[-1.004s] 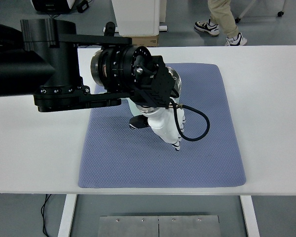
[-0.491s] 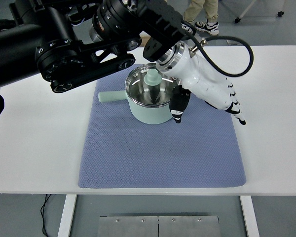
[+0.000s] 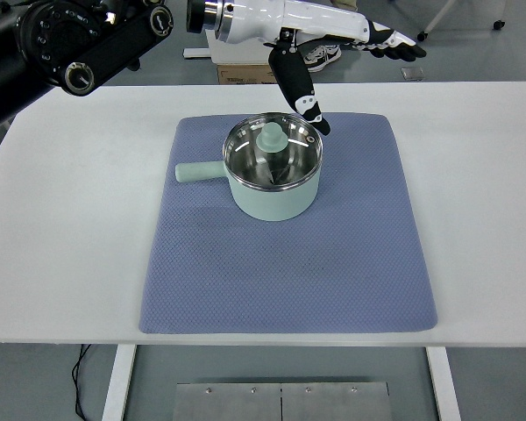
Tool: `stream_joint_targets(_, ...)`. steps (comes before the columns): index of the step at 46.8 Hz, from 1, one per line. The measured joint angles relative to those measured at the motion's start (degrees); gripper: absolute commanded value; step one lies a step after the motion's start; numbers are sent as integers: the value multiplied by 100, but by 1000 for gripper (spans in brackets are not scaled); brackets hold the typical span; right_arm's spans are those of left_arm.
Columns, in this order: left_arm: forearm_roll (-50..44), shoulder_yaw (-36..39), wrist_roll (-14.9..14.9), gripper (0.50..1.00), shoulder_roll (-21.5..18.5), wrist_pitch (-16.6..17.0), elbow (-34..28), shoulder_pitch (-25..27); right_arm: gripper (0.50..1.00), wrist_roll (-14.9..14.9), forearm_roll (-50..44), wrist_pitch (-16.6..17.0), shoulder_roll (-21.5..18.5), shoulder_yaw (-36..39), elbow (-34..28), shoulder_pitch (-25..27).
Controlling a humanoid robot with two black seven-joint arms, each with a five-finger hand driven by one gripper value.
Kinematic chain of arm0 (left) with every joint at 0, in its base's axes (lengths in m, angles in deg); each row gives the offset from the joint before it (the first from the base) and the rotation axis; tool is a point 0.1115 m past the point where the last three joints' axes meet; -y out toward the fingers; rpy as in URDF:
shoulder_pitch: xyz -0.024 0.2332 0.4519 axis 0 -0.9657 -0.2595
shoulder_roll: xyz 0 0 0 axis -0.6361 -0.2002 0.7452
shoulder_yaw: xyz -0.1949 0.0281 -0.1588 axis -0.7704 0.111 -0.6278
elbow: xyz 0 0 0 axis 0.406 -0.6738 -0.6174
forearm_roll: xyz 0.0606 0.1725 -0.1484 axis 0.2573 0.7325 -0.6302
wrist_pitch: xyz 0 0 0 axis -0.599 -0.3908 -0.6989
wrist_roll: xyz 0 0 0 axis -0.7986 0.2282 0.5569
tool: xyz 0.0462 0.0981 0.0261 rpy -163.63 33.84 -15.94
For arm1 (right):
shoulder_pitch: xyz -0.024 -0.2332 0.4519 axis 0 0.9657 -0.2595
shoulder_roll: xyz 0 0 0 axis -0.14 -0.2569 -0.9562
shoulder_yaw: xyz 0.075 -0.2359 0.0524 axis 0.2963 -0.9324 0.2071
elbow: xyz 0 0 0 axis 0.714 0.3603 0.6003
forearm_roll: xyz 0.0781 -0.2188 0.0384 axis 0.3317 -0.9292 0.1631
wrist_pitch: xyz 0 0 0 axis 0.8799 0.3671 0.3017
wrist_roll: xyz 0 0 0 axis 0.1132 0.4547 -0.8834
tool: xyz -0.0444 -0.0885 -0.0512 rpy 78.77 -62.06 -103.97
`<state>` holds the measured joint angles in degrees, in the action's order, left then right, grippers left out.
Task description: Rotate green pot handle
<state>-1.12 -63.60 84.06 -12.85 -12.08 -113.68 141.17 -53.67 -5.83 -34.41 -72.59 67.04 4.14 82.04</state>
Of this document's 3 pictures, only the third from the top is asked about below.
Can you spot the grey metal plate with screws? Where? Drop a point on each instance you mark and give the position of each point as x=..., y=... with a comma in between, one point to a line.
x=245, y=403

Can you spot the grey floor socket plate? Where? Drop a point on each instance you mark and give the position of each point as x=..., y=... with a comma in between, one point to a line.
x=413, y=73

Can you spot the cardboard box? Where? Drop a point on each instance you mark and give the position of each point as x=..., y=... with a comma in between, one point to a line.
x=245, y=74

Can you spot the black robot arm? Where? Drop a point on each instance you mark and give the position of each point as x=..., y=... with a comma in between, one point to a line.
x=48, y=44

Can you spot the blue textured mat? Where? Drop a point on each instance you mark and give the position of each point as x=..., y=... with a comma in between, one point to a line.
x=223, y=285

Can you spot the white and black hand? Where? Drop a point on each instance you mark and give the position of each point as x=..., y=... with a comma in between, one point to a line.
x=298, y=17

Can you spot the glass lid with green knob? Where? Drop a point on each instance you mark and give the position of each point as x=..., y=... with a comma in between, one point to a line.
x=271, y=138

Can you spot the white table leg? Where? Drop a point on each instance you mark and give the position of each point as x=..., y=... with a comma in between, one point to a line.
x=118, y=386
x=442, y=386

